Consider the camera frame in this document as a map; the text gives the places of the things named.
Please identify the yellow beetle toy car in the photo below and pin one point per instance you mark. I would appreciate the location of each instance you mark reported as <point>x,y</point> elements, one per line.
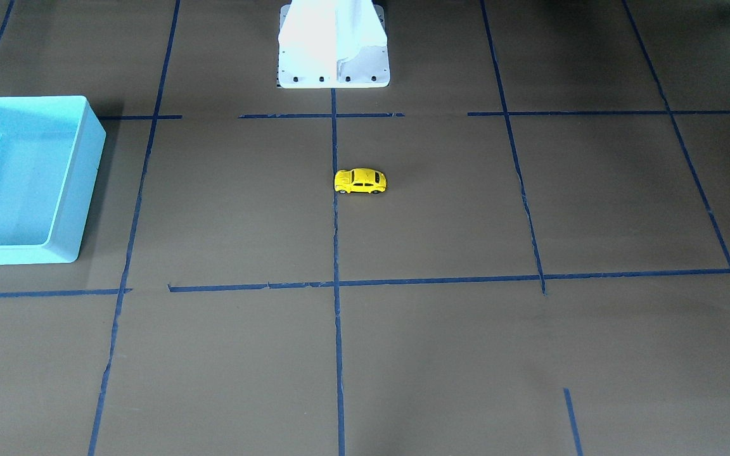
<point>360,180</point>

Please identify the white camera mast pedestal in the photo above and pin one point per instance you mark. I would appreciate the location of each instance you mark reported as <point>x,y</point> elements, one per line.
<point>332,44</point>

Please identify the teal plastic storage bin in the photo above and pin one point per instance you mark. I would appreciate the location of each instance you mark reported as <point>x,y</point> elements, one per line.
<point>50,149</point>

